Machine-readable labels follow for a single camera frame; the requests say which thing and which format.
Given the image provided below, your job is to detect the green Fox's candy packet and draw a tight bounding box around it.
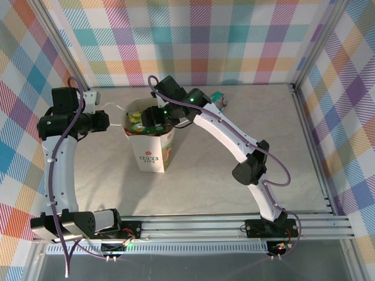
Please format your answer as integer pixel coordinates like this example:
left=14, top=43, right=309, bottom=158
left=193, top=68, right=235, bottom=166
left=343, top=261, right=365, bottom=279
left=128, top=112, right=161, bottom=134

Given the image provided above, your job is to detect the white paper bag with handles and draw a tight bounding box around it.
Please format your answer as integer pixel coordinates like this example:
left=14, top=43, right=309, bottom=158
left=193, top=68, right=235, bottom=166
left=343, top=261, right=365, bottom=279
left=101, top=98, right=176, bottom=173

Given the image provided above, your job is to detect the teal snack packet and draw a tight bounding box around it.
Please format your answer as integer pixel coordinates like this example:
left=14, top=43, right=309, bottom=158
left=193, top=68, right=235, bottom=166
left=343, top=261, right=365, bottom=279
left=211, top=91, right=230, bottom=114

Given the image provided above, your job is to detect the small controller board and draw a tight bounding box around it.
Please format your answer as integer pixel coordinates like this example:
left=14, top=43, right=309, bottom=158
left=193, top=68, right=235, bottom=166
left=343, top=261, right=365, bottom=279
left=267, top=240, right=294, bottom=261
left=99, top=242, right=132, bottom=262

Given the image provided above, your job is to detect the aluminium frame post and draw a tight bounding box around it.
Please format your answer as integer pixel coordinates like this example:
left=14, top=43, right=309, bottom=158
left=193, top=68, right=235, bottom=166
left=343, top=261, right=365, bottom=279
left=33, top=0, right=91, bottom=90
left=291, top=0, right=351, bottom=88

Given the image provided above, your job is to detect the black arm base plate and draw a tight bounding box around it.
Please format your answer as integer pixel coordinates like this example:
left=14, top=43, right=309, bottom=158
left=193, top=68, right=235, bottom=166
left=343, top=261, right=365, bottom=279
left=244, top=218, right=297, bottom=238
left=99, top=220, right=144, bottom=238

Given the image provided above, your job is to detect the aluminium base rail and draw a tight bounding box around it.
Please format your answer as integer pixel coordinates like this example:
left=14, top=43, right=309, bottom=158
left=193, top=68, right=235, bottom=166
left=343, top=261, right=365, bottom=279
left=30, top=215, right=366, bottom=242

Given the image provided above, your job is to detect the aluminium side rail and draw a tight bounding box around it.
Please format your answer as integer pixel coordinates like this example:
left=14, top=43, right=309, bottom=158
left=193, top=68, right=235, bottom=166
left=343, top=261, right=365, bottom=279
left=288, top=83, right=352, bottom=219

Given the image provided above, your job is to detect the slotted cable duct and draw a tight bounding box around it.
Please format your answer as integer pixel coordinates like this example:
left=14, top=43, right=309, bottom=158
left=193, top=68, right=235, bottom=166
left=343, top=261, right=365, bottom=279
left=45, top=244, right=272, bottom=255

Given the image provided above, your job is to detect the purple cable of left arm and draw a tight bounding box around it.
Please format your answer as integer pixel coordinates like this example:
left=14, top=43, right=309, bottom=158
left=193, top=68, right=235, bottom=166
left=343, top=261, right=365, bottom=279
left=43, top=76, right=118, bottom=278

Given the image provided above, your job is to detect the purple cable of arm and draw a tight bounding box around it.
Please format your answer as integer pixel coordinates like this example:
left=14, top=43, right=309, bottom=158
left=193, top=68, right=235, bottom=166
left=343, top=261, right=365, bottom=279
left=43, top=76, right=118, bottom=278
left=148, top=75, right=304, bottom=261

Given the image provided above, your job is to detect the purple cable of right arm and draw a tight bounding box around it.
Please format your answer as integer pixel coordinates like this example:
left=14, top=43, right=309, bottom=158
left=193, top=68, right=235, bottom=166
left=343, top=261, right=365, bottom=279
left=148, top=75, right=304, bottom=261

